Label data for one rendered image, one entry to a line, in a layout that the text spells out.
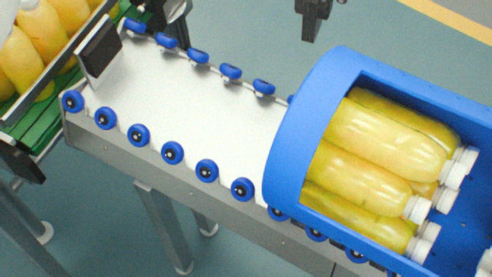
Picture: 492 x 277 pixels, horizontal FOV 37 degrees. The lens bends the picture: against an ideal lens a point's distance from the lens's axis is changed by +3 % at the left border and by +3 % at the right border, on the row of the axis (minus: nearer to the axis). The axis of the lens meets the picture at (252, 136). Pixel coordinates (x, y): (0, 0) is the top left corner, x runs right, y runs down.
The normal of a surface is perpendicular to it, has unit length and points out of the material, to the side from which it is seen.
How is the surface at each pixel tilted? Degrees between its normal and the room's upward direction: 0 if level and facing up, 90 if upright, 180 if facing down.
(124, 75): 0
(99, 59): 90
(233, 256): 0
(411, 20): 0
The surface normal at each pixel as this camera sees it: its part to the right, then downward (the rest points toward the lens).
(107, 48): 0.86, 0.43
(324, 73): 0.02, -0.58
